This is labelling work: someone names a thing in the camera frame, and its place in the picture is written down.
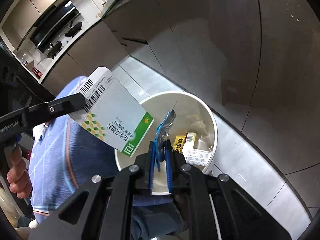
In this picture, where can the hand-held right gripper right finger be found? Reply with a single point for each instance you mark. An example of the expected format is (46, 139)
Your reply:
(168, 170)

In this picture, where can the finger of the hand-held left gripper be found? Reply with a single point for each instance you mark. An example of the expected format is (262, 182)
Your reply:
(60, 107)

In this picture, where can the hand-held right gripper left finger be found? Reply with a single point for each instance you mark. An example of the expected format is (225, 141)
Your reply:
(151, 175)

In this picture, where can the blue white snack packet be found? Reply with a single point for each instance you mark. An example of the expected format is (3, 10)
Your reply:
(40, 131)

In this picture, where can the yellow wrapper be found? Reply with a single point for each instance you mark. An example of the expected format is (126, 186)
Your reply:
(179, 143)

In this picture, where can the green yellow barcode box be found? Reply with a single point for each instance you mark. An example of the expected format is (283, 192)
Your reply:
(191, 140)

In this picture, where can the teal blister pack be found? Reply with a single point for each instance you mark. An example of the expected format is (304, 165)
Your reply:
(163, 130)

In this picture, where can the white green medicine box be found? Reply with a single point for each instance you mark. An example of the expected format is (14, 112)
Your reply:
(117, 115)

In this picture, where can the white round bin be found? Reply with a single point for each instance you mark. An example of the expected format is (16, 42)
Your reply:
(205, 120)

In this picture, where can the person's left hand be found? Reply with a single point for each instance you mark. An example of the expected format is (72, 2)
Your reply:
(20, 180)

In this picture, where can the red sauce bottle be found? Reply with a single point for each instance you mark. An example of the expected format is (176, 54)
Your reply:
(37, 72)

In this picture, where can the person's jeans legs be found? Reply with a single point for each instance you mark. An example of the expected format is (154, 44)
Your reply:
(155, 220)

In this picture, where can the black wok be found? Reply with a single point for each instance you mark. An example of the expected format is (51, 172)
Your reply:
(53, 48)
(75, 27)

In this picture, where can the black gas hob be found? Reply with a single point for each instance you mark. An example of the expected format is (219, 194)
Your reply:
(63, 41)

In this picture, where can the black range hood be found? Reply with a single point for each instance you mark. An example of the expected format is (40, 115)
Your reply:
(53, 23)

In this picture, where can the beige upper cabinets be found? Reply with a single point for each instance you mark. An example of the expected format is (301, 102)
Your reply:
(32, 0)

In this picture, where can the kitchen counter with grey cabinets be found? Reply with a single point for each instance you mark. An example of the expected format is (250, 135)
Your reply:
(200, 42)

